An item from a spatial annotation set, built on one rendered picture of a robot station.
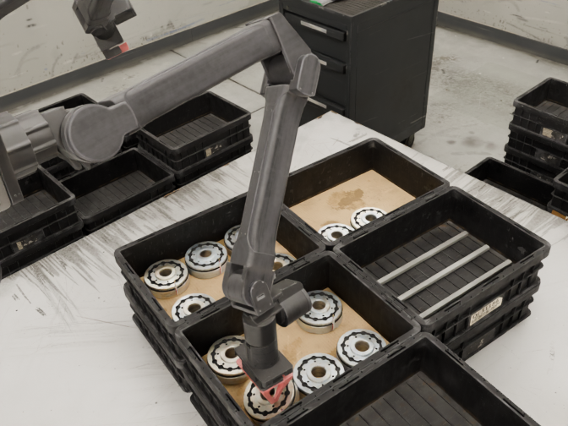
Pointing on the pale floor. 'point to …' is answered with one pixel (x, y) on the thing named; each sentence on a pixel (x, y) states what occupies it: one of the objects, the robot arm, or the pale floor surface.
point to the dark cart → (369, 61)
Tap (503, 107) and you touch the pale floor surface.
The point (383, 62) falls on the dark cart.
